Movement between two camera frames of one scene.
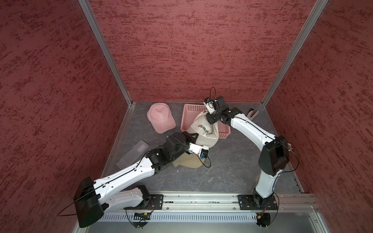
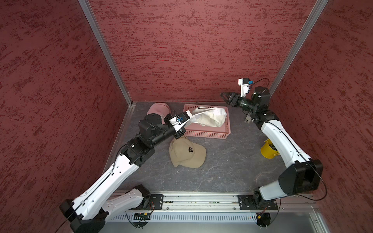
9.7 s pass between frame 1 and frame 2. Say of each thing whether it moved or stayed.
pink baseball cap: stayed
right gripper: moved
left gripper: moved
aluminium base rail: stayed
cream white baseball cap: moved
